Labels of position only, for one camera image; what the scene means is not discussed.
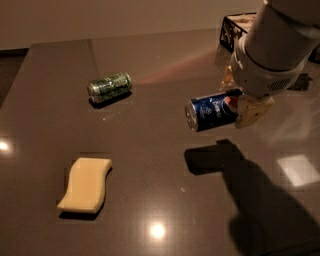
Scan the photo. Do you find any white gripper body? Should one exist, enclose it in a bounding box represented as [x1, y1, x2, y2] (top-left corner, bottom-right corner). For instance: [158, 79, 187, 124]
[230, 36, 305, 98]

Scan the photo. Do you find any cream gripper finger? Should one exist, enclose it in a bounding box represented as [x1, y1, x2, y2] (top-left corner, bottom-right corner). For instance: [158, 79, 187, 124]
[235, 95, 275, 129]
[220, 66, 235, 91]

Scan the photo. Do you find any black wire napkin basket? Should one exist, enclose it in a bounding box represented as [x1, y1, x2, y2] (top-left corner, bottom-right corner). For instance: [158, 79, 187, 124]
[220, 13, 256, 53]

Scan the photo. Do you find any blue pepsi can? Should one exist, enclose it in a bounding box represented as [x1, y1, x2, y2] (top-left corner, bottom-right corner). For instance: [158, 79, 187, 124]
[185, 89, 242, 132]

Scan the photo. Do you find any green soda can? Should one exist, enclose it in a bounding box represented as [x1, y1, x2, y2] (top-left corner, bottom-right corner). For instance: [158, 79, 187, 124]
[87, 72, 132, 104]

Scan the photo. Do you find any yellow curved sponge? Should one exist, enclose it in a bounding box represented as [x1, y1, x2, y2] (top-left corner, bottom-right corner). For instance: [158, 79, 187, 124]
[57, 158, 112, 214]

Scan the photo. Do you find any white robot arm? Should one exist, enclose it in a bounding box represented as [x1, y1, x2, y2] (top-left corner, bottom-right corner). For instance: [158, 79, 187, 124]
[221, 0, 320, 128]

